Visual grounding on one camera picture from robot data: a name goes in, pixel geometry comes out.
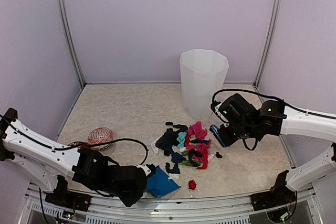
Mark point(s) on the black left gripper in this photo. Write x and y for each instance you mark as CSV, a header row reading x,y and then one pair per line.
x,y
129,200

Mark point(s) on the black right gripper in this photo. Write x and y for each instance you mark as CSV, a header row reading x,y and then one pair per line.
x,y
228,140

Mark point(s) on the blue hand brush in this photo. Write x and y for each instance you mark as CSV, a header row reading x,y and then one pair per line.
x,y
214,129

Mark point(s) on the blue dustpan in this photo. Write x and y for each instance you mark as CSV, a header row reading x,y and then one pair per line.
x,y
159,184

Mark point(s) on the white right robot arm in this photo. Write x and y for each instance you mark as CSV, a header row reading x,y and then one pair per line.
x,y
276,119

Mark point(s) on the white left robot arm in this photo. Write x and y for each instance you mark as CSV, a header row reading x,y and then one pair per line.
x,y
52,166

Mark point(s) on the red paper scrap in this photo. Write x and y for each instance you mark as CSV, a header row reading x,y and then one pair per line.
x,y
204,152

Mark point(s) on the long white paper scrap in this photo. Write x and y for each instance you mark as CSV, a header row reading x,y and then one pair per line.
x,y
154,148

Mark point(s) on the white crumpled paper scrap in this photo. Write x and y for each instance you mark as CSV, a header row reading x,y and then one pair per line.
x,y
174,177

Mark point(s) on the cyan paper scrap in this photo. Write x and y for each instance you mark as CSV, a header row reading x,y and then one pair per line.
x,y
181,139

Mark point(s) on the navy curled paper scrap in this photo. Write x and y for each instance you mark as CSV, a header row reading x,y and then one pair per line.
x,y
174,170

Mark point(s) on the green black paper scrap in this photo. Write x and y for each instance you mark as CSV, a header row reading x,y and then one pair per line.
x,y
190,163

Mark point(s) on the red white patterned bowl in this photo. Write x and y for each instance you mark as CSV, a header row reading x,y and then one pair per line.
x,y
99,139

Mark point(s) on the small red paper ball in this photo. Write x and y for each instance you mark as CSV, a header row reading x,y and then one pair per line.
x,y
192,184

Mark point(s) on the white translucent plastic bin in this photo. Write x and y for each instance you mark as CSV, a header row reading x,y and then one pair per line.
x,y
203,72

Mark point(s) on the aluminium front rail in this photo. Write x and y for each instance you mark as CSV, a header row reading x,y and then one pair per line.
x,y
226,209

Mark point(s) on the aluminium corner post right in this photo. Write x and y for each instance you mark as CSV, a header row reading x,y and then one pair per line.
x,y
268,42

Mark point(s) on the aluminium corner post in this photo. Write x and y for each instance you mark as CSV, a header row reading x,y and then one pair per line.
x,y
268,42
70,43

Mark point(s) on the aluminium corner post left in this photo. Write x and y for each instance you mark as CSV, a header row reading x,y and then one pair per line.
x,y
70,43

